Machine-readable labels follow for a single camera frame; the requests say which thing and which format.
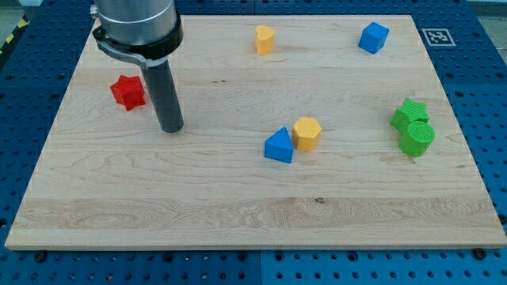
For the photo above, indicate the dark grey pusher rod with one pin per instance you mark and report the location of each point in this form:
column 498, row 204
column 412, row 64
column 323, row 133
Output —
column 160, row 85

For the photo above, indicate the green star block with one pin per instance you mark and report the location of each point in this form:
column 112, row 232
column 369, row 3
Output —
column 408, row 112

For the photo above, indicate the green cylinder block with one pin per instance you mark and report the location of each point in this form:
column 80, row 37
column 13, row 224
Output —
column 416, row 138

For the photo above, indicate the yellow heart block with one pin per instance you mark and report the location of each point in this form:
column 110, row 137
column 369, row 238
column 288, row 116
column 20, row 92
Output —
column 264, row 39

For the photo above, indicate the red star block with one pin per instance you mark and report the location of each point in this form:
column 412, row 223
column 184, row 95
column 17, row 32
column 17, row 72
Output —
column 129, row 92

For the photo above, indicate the blue cube block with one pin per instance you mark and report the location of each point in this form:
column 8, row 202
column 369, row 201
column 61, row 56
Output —
column 373, row 37

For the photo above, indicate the white fiducial marker tag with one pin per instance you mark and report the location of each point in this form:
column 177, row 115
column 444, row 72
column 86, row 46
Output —
column 438, row 37

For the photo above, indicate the yellow hexagon block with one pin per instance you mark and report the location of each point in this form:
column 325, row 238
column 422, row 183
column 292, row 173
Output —
column 306, row 134

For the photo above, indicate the light wooden board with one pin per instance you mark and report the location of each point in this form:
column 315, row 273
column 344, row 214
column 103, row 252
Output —
column 110, row 179

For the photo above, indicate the blue triangle block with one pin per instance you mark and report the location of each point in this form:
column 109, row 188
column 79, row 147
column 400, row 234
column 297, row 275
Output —
column 279, row 146

